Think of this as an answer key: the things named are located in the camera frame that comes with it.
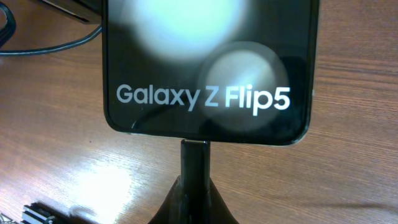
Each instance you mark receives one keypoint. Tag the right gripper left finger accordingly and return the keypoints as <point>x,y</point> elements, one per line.
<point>174,208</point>

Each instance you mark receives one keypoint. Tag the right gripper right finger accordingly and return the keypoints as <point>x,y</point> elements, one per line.
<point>218,212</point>

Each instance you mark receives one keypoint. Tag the black Galaxy flip phone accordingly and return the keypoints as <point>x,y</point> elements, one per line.
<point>227,71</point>

